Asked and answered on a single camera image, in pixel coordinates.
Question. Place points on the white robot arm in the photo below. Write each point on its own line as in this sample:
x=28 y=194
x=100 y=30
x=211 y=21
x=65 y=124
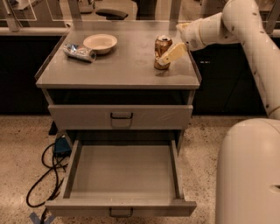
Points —
x=248 y=165

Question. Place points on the blue floor tape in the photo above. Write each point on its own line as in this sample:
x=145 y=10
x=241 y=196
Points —
x=36 y=220

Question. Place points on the white bowl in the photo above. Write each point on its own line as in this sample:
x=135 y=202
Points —
x=100 y=43

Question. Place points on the blue power adapter box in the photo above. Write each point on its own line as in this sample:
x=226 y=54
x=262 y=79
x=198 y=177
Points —
x=61 y=147

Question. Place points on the closed grey top drawer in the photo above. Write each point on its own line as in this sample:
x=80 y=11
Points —
x=121 y=117

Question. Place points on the orange soda can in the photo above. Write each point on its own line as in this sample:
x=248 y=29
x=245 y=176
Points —
x=162 y=44

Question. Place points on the black office chair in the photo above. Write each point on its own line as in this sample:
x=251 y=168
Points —
x=110 y=14

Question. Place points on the grey drawer cabinet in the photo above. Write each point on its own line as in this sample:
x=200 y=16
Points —
x=124 y=76

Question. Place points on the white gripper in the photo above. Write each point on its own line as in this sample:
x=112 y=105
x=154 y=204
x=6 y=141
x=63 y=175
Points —
x=192 y=36

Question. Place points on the open grey middle drawer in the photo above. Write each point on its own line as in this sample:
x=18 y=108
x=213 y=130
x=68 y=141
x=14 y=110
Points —
x=122 y=181

